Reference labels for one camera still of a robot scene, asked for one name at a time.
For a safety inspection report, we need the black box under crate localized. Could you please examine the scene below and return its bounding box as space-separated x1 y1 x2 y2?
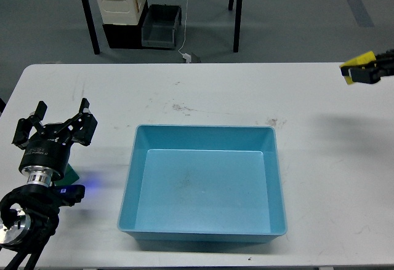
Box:
102 1 148 49

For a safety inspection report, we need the light blue plastic box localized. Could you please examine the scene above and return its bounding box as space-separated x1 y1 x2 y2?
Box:
118 125 287 244

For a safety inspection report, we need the white hanging cable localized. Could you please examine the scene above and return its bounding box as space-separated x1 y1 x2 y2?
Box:
178 0 190 56

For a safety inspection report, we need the grey plastic bin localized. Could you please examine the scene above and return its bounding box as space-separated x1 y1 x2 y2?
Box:
142 4 182 50

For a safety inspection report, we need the black table leg left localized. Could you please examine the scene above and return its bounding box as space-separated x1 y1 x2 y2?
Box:
81 0 100 55

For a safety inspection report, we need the black table leg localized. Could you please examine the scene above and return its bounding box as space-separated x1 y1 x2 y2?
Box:
81 0 100 55
228 0 243 53

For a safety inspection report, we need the yellow block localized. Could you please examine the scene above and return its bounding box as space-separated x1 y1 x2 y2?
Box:
339 51 376 85

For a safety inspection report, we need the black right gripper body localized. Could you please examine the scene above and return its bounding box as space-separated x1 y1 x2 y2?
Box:
374 49 393 78

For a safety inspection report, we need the white power adapter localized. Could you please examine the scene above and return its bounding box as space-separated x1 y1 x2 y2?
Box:
182 53 193 63

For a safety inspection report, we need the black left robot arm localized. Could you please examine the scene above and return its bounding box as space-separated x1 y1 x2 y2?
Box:
1 98 97 269

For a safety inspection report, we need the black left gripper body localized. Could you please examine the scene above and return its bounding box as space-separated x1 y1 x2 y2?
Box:
18 124 71 181

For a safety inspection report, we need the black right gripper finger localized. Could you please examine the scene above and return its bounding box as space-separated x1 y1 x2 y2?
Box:
340 66 381 84

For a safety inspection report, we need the green block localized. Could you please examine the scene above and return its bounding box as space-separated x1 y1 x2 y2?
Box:
61 164 79 185

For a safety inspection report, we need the black table leg right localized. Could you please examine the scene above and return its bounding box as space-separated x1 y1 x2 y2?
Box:
228 0 243 53

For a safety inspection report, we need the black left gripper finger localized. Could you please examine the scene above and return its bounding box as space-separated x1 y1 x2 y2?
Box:
12 101 47 149
63 98 98 146

